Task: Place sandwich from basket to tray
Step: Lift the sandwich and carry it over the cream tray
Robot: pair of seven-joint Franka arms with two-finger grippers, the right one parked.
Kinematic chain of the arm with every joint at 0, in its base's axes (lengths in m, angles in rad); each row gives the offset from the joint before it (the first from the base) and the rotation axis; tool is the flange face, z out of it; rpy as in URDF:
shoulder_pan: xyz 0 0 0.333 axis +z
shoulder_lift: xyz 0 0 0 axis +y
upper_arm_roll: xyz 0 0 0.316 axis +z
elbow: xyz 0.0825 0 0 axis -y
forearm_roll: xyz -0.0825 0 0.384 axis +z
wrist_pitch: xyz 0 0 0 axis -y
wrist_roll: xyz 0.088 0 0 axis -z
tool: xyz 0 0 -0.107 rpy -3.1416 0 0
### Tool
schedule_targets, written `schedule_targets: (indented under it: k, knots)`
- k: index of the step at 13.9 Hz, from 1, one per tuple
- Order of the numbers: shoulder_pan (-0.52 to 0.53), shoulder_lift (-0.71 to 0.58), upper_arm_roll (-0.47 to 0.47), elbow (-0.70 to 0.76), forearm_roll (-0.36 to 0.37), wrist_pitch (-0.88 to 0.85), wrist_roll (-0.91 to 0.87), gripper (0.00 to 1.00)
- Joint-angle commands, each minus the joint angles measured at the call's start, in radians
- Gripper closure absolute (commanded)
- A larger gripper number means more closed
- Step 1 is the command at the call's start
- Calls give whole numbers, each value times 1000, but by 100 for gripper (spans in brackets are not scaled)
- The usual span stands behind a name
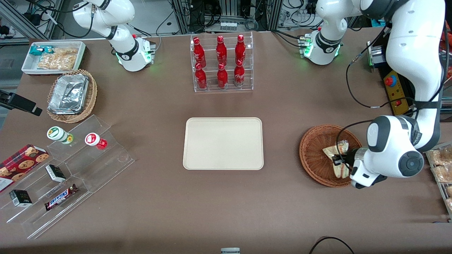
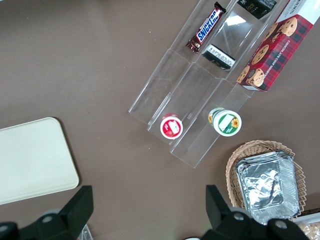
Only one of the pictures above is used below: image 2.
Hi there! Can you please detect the green lidded yogurt cup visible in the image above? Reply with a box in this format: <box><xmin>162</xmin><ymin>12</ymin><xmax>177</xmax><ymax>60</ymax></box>
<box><xmin>207</xmin><ymin>107</ymin><xmax>243</xmax><ymax>137</ymax></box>

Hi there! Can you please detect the light wicker basket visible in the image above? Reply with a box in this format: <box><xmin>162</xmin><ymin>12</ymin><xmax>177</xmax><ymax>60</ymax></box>
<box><xmin>225</xmin><ymin>140</ymin><xmax>307</xmax><ymax>219</ymax></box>

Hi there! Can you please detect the black white small package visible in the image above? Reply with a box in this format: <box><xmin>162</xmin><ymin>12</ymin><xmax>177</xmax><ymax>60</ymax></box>
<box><xmin>201</xmin><ymin>43</ymin><xmax>236</xmax><ymax>71</ymax></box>

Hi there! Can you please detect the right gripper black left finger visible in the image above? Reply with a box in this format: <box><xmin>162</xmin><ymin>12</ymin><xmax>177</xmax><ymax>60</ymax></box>
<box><xmin>17</xmin><ymin>185</ymin><xmax>95</xmax><ymax>240</ymax></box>

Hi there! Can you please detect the Snickers chocolate bar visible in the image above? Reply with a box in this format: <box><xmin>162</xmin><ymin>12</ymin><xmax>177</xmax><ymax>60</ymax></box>
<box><xmin>185</xmin><ymin>1</ymin><xmax>227</xmax><ymax>55</ymax></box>

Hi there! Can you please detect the cream rectangular serving tray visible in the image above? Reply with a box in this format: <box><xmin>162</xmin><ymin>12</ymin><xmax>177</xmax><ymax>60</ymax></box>
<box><xmin>0</xmin><ymin>116</ymin><xmax>80</xmax><ymax>206</ymax></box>

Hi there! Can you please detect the small dark green box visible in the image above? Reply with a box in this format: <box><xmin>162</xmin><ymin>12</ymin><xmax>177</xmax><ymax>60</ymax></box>
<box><xmin>235</xmin><ymin>0</ymin><xmax>279</xmax><ymax>20</ymax></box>

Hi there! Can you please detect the red lidded yogurt cup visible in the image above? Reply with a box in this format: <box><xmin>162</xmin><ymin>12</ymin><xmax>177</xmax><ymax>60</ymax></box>
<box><xmin>159</xmin><ymin>112</ymin><xmax>184</xmax><ymax>139</ymax></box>

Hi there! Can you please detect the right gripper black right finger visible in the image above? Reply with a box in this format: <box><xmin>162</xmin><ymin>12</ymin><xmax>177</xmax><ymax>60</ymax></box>
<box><xmin>201</xmin><ymin>184</ymin><xmax>270</xmax><ymax>240</ymax></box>

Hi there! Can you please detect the clear acrylic stepped stand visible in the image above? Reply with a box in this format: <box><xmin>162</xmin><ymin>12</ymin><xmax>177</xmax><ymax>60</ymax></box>
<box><xmin>127</xmin><ymin>0</ymin><xmax>291</xmax><ymax>169</ymax></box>

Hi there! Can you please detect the clear bag of crackers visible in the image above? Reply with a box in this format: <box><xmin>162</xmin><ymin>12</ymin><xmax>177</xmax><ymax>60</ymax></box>
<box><xmin>299</xmin><ymin>221</ymin><xmax>320</xmax><ymax>240</ymax></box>

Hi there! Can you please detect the white rectangular snack bin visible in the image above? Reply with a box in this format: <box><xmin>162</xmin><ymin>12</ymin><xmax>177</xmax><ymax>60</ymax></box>
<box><xmin>291</xmin><ymin>213</ymin><xmax>320</xmax><ymax>240</ymax></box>

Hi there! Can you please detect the aluminium foil tray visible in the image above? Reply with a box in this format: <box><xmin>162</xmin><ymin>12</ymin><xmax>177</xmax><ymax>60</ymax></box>
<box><xmin>235</xmin><ymin>149</ymin><xmax>302</xmax><ymax>227</ymax></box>

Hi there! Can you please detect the red tartan cookie box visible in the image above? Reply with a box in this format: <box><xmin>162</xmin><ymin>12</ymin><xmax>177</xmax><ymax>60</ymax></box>
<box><xmin>235</xmin><ymin>0</ymin><xmax>320</xmax><ymax>93</ymax></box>

